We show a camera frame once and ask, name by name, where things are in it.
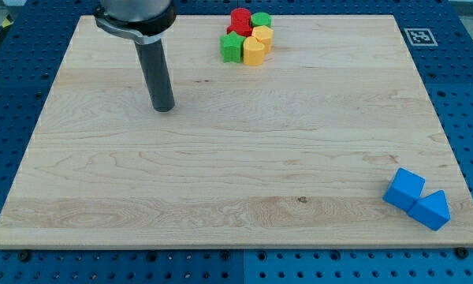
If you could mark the light wooden board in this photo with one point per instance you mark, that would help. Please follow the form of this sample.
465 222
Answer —
295 153

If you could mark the blue cube block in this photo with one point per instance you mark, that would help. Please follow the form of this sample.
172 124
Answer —
404 190

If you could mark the blue triangle block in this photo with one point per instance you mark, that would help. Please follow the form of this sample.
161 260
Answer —
432 211

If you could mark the red star block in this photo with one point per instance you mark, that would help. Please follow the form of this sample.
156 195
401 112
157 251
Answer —
240 29

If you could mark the green cylinder block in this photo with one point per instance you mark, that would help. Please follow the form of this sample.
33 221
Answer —
261 19

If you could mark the red cylinder block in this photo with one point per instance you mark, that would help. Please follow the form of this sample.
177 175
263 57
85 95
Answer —
240 16

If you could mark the yellow hexagon block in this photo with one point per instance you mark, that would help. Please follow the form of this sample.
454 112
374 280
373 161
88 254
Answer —
264 35

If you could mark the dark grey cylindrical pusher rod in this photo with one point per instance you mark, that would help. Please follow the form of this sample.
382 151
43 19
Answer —
156 74

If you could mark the yellow heart block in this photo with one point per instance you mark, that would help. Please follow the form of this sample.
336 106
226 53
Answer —
254 52

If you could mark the white fiducial marker tag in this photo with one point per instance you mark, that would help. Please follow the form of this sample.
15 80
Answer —
420 37

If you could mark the green star block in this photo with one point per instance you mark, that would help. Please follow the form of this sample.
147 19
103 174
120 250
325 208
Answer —
231 47

